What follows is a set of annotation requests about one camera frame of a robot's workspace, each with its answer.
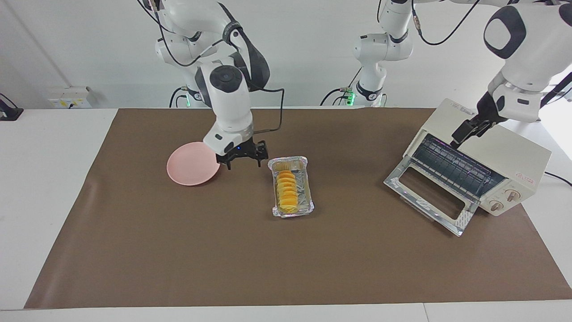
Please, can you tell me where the sliced golden bread loaf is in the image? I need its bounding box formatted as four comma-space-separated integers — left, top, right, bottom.
275, 162, 299, 214

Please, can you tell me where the aluminium foil tray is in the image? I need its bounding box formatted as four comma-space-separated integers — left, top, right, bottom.
267, 156, 315, 219

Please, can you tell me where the cream toaster oven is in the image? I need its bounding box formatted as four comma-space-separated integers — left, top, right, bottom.
402, 98, 552, 217

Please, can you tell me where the glass oven door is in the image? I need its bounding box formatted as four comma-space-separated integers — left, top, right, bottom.
383, 161, 481, 237

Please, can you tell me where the pink round plate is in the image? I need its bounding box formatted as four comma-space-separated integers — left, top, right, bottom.
167, 142, 221, 186

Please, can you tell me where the brown table mat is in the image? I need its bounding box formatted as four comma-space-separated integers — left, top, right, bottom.
23, 107, 572, 310

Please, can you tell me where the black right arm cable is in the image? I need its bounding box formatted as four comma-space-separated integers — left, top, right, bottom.
139, 0, 285, 135

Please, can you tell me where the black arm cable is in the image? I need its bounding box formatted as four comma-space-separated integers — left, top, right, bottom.
411, 0, 481, 46
139, 0, 285, 135

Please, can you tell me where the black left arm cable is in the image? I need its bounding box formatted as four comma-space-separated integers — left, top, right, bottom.
411, 0, 481, 46

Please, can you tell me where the black right base cable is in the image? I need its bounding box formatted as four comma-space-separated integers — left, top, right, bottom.
169, 86, 186, 108

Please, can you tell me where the black base cable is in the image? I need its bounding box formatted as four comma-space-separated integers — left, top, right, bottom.
169, 86, 186, 108
320, 67, 363, 107

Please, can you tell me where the black oven power cable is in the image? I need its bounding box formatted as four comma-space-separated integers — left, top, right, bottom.
544, 171, 572, 187

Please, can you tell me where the black left base cable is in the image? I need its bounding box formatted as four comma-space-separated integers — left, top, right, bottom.
320, 67, 363, 107

